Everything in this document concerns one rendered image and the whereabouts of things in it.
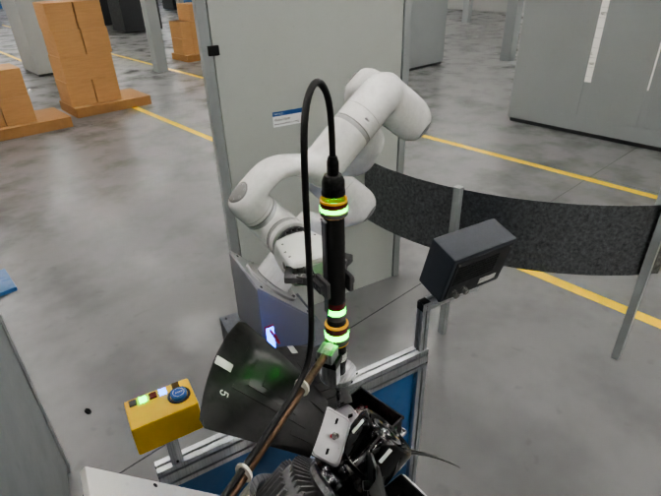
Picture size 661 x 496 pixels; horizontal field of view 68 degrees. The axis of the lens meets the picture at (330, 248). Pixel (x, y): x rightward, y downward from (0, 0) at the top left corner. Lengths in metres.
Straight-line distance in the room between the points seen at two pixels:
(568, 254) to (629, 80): 4.28
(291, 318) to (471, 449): 1.33
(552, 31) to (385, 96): 6.14
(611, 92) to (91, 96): 7.35
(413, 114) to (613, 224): 1.75
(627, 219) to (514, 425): 1.14
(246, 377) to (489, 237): 0.98
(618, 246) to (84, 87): 7.75
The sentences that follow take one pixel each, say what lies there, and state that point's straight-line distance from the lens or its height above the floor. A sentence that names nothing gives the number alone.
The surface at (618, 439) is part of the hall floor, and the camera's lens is 2.85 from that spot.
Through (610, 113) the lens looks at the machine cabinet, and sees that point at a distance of 6.97.
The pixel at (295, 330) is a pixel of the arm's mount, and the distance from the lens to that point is 1.56.
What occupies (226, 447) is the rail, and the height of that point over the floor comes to 0.84.
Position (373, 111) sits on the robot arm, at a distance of 1.05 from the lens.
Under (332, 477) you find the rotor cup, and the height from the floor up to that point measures 1.20.
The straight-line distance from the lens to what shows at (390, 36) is 2.99.
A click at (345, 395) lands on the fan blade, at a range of 1.11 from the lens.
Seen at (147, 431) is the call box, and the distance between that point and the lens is 1.31.
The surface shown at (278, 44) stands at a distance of 2.64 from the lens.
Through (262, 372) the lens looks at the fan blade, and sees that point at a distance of 0.89.
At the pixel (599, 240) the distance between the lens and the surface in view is 2.79.
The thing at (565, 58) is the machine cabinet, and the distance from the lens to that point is 7.09.
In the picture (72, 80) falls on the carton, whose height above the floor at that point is 0.54.
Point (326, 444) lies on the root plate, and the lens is 0.94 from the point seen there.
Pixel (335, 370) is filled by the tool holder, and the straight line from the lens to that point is 0.88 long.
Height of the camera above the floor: 1.99
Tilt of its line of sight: 30 degrees down
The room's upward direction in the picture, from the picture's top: 2 degrees counter-clockwise
